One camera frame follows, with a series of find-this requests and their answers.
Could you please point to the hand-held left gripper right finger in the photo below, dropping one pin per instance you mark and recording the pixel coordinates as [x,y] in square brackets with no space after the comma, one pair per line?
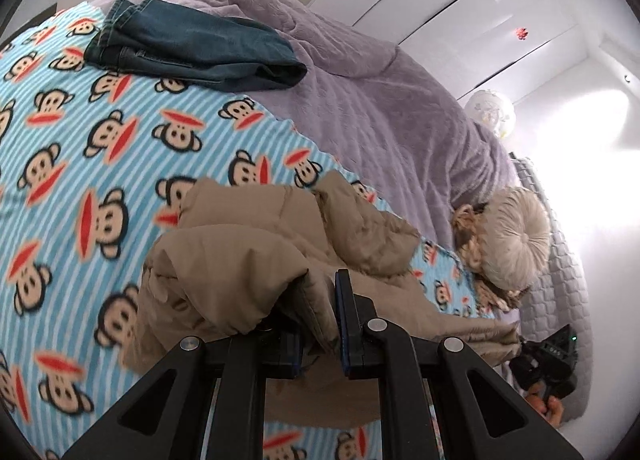
[345,320]

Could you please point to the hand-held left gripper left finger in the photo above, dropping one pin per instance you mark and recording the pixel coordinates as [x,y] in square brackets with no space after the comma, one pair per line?
[287,352]

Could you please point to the tan puffer jacket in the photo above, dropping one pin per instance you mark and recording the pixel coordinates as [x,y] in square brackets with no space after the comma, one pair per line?
[225,250]

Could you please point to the person's right hand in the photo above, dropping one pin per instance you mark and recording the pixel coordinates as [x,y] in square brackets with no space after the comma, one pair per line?
[547,407]

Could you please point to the grey quilted headboard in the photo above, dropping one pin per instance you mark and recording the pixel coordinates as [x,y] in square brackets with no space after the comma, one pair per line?
[565,290]

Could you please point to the round cream pleated cushion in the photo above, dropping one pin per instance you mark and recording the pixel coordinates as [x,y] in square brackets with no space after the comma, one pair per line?
[520,235]

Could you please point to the beige braided knot cushion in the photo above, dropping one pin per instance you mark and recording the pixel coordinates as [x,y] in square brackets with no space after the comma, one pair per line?
[470,240]

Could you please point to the purple bedspread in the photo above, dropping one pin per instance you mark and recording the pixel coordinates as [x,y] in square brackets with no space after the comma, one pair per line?
[375,115]

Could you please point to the white round lamp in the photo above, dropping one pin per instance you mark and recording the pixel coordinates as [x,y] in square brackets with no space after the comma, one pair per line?
[490,113]

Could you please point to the monkey print striped blanket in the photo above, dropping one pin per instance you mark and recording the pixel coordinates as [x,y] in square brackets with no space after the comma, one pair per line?
[75,165]

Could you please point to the blue jeans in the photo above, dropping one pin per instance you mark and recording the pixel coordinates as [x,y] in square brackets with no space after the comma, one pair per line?
[200,45]

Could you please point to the white wardrobe doors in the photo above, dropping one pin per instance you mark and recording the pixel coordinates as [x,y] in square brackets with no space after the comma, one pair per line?
[475,5]

